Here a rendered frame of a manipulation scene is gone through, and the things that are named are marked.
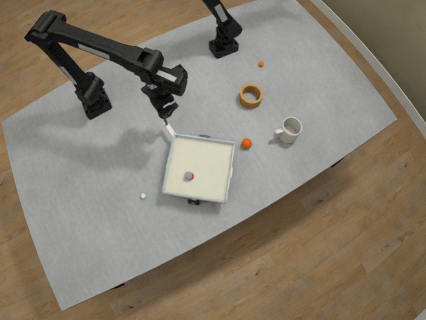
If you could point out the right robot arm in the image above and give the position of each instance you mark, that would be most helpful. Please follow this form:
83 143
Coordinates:
145 63

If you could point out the white mug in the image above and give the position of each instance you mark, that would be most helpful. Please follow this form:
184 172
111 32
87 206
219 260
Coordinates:
293 126

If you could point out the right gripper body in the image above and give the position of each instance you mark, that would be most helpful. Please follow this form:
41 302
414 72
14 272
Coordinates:
158 102

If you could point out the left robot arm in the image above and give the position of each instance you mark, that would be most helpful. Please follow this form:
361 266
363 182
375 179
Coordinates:
225 24

